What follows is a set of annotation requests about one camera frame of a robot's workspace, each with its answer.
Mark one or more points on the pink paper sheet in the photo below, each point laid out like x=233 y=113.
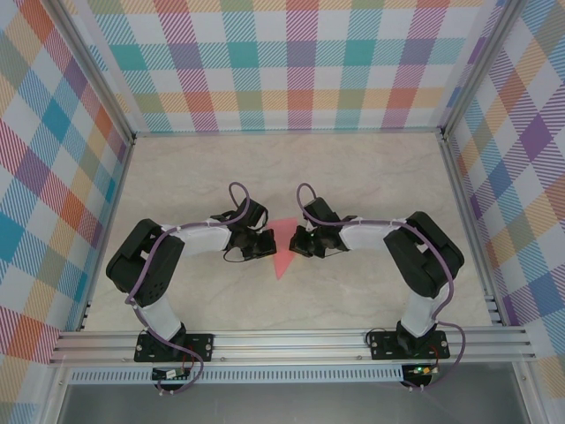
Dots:
x=282 y=265

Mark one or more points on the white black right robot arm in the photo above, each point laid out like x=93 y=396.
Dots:
x=366 y=234

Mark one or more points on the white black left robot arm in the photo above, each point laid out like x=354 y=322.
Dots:
x=203 y=240

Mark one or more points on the grey metal sheet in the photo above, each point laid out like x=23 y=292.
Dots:
x=287 y=404

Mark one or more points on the small black circuit board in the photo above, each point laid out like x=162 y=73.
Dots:
x=170 y=374

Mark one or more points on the circuit board with green light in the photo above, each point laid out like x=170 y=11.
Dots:
x=419 y=370

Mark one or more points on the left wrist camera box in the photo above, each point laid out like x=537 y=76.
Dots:
x=255 y=212

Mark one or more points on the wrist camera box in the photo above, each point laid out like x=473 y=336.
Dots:
x=255 y=212
x=320 y=211

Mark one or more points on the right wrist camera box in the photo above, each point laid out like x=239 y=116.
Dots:
x=320 y=211

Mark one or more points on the aluminium mounting rail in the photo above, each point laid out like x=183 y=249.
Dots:
x=287 y=346

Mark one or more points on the aluminium back frame bar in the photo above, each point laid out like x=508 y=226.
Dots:
x=287 y=132

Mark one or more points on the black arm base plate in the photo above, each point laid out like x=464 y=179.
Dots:
x=201 y=346
x=379 y=344

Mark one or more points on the aluminium side frame bar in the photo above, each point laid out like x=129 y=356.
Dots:
x=472 y=229
x=107 y=225

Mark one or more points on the aluminium frame post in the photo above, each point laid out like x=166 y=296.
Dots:
x=98 y=73
x=481 y=66

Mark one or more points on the aluminium frame leg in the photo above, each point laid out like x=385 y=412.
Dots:
x=55 y=397
x=529 y=397

